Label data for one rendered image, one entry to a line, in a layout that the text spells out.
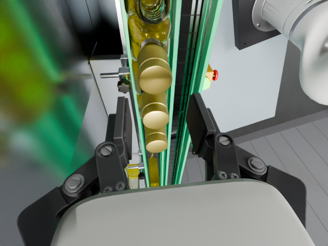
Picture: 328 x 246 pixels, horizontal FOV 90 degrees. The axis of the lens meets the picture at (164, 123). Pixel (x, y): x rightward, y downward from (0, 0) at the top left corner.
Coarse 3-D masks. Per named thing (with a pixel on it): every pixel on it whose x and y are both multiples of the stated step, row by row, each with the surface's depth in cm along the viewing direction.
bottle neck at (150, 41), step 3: (147, 39) 20; (150, 39) 19; (153, 39) 19; (156, 39) 20; (144, 42) 19; (147, 42) 19; (150, 42) 19; (153, 42) 19; (156, 42) 19; (159, 42) 20; (141, 45) 20; (144, 45) 19; (159, 45) 19; (162, 45) 20; (141, 48) 19
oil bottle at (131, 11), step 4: (124, 0) 18; (128, 0) 17; (132, 0) 17; (144, 0) 19; (148, 0) 19; (152, 0) 19; (172, 0) 19; (124, 4) 18; (128, 4) 17; (132, 4) 17; (128, 8) 18; (132, 8) 18; (128, 12) 18; (132, 12) 18; (132, 16) 19; (136, 16) 19
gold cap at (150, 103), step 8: (144, 96) 22; (152, 96) 21; (160, 96) 21; (144, 104) 21; (152, 104) 20; (160, 104) 20; (144, 112) 20; (152, 112) 19; (160, 112) 19; (144, 120) 20; (152, 120) 20; (160, 120) 20; (168, 120) 21; (152, 128) 21
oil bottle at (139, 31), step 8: (128, 16) 22; (128, 24) 20; (136, 24) 20; (144, 24) 20; (160, 24) 20; (168, 24) 20; (128, 32) 20; (136, 32) 20; (144, 32) 19; (152, 32) 20; (160, 32) 20; (168, 32) 20; (136, 40) 20; (160, 40) 20; (168, 40) 21; (136, 48) 21; (168, 48) 22; (136, 56) 22; (168, 56) 23
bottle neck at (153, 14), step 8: (136, 0) 13; (160, 0) 15; (168, 0) 13; (136, 8) 13; (144, 8) 15; (152, 8) 16; (160, 8) 15; (168, 8) 14; (144, 16) 14; (152, 16) 14; (160, 16) 14; (152, 24) 14
